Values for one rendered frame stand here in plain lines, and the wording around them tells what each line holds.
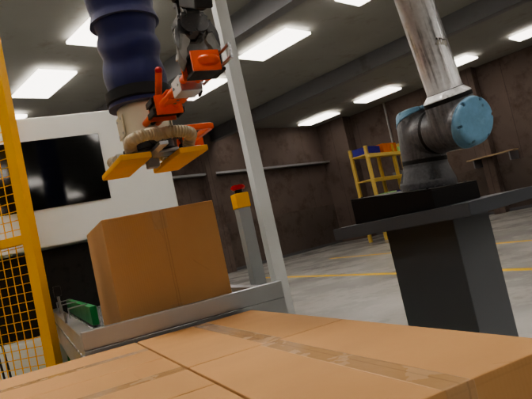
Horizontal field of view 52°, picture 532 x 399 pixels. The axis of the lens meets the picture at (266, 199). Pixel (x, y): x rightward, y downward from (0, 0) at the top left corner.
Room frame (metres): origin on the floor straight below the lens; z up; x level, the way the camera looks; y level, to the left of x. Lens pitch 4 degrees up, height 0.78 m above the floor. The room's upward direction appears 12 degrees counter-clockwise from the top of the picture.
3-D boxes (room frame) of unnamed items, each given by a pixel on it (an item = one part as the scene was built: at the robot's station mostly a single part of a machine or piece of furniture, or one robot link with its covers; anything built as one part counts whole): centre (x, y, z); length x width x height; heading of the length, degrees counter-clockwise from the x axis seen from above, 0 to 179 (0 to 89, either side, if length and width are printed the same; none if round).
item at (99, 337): (1.86, 0.33, 0.58); 0.70 x 0.03 x 0.06; 115
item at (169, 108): (1.64, 0.24, 1.22); 0.10 x 0.08 x 0.06; 117
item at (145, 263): (2.19, 0.50, 0.75); 0.60 x 0.40 x 0.40; 24
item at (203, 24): (1.36, 0.09, 1.37); 0.09 x 0.08 x 0.12; 25
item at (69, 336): (2.78, 1.12, 0.50); 2.31 x 0.05 x 0.19; 25
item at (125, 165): (1.82, 0.44, 1.12); 0.34 x 0.10 x 0.05; 27
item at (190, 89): (1.45, 0.14, 1.22); 0.07 x 0.07 x 0.04; 27
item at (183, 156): (1.91, 0.27, 1.12); 0.34 x 0.10 x 0.05; 27
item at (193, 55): (1.32, 0.09, 1.22); 0.08 x 0.07 x 0.05; 27
